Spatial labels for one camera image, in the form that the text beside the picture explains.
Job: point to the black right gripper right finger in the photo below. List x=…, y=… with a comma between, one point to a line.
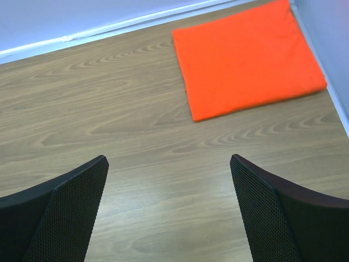
x=284, y=221

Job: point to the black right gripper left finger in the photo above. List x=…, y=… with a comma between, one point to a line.
x=54, y=220

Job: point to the folded orange t-shirt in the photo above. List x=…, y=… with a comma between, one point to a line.
x=256, y=57

